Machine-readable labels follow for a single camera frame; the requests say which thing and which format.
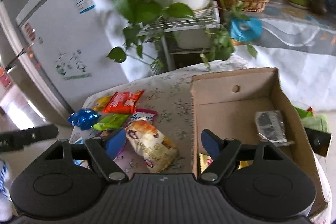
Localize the blue foil snack bag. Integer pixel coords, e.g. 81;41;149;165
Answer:
68;108;101;131

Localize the orange red snack packet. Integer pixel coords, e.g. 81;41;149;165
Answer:
103;90;144;114

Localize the gold snack packet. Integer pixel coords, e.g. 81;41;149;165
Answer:
199;153;253;173

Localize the green snack packet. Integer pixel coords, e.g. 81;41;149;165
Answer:
93;113;129;131

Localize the yellow snack packet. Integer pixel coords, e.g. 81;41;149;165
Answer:
92;96;112;111

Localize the cardboard box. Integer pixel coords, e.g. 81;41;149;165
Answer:
191;68;331;222

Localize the cream croissant snack bag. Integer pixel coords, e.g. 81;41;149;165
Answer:
125;119;178;173

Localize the silver black snack packet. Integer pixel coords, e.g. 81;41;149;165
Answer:
255;110;294;147

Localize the pink white snack packet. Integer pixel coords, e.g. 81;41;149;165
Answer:
127;109;158;124

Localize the floral tablecloth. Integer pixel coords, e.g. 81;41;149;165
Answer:
69;58;333;224

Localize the white refrigerator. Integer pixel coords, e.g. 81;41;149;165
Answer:
16;0;130;110

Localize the white metal plant stand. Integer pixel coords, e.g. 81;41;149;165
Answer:
137;1;221;71

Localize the wicker basket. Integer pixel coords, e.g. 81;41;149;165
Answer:
219;0;271;12

